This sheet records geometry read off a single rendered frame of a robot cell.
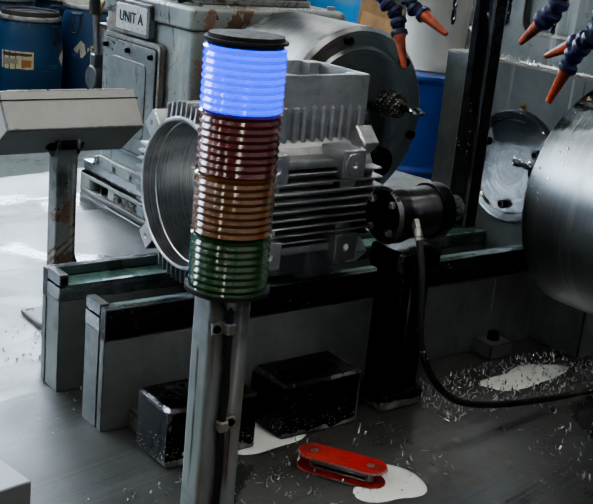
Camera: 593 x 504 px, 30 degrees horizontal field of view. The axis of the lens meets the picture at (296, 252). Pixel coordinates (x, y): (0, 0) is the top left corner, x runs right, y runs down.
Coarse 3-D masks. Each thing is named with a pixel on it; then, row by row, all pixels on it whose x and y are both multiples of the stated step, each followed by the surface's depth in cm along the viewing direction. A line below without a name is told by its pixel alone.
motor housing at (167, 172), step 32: (160, 128) 114; (192, 128) 117; (160, 160) 118; (192, 160) 121; (320, 160) 111; (160, 192) 120; (192, 192) 122; (288, 192) 110; (320, 192) 114; (352, 192) 116; (160, 224) 119; (288, 224) 112; (320, 224) 113; (352, 224) 117; (160, 256) 118; (288, 256) 118
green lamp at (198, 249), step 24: (192, 240) 79; (216, 240) 78; (264, 240) 79; (192, 264) 80; (216, 264) 78; (240, 264) 78; (264, 264) 80; (216, 288) 79; (240, 288) 79; (264, 288) 81
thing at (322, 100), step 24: (288, 72) 122; (312, 72) 122; (336, 72) 121; (360, 72) 118; (288, 96) 111; (312, 96) 113; (336, 96) 115; (360, 96) 117; (288, 120) 112; (312, 120) 114; (336, 120) 116; (360, 120) 118
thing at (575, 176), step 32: (576, 128) 110; (512, 160) 123; (544, 160) 110; (576, 160) 108; (544, 192) 110; (576, 192) 107; (544, 224) 110; (576, 224) 107; (544, 256) 112; (576, 256) 108; (544, 288) 117; (576, 288) 111
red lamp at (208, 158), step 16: (208, 112) 76; (208, 128) 76; (224, 128) 75; (240, 128) 75; (256, 128) 75; (272, 128) 76; (208, 144) 76; (224, 144) 76; (240, 144) 76; (256, 144) 76; (272, 144) 77; (208, 160) 77; (224, 160) 76; (240, 160) 76; (256, 160) 76; (272, 160) 77; (224, 176) 76; (240, 176) 76; (256, 176) 77; (272, 176) 78
